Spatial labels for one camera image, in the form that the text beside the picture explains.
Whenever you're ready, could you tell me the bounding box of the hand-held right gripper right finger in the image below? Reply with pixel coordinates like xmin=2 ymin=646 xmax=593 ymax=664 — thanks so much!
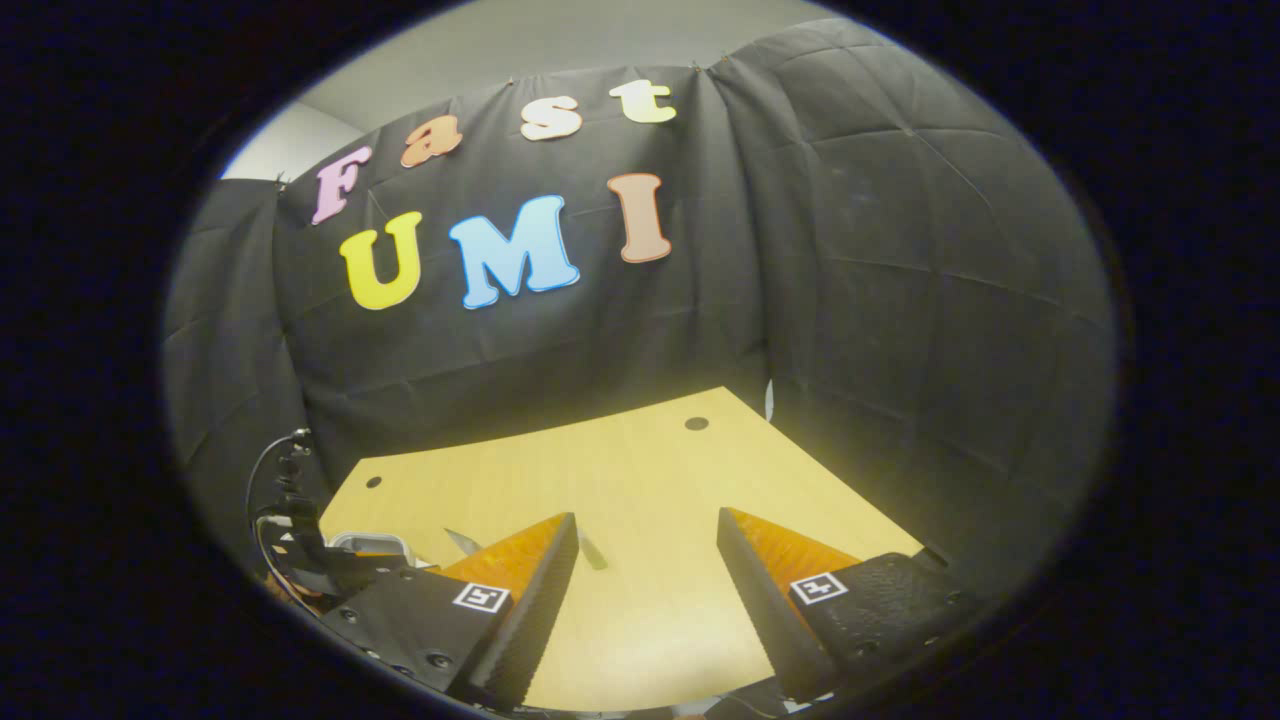
xmin=716 ymin=507 xmax=986 ymax=703

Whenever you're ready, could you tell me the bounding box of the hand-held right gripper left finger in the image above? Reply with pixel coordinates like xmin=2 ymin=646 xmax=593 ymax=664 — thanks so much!
xmin=320 ymin=512 xmax=581 ymax=709

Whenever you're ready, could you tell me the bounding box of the white suitcase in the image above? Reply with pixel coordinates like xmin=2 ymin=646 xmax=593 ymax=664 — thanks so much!
xmin=328 ymin=532 xmax=413 ymax=561

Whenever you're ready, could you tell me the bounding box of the black backdrop cloth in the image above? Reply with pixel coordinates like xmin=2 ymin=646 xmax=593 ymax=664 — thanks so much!
xmin=160 ymin=18 xmax=1119 ymax=601

